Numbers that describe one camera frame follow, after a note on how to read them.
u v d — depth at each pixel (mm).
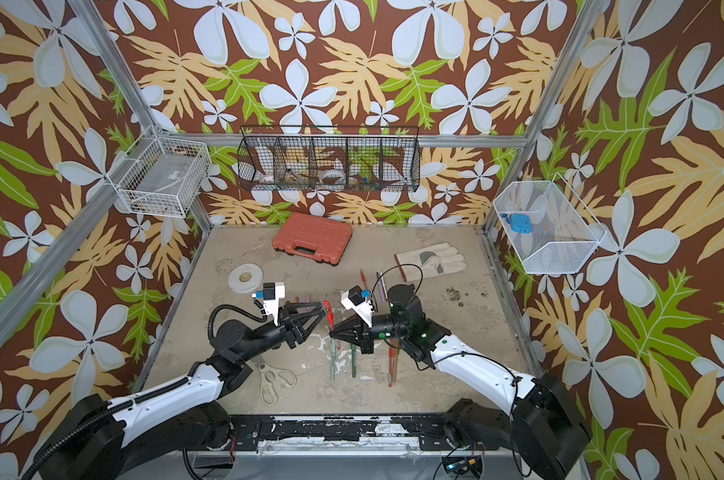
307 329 654
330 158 975
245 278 1045
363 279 1045
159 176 862
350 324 673
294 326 627
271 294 627
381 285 1018
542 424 400
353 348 884
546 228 844
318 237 1113
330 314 663
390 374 841
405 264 1078
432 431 747
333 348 883
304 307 701
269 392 802
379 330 642
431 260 1080
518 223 862
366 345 630
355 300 625
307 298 984
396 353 883
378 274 1053
